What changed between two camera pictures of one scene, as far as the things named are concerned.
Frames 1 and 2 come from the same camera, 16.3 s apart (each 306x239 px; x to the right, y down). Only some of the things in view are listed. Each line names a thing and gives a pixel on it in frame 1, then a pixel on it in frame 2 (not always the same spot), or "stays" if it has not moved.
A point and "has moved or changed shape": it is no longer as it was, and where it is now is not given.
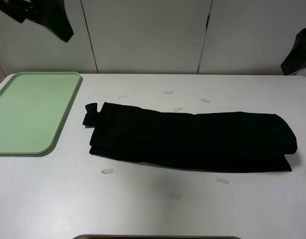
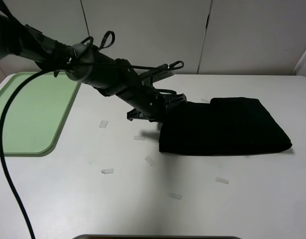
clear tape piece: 175,195 stays
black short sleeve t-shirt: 240,140 has moved or changed shape
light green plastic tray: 29,110 stays
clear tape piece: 107,171 stays
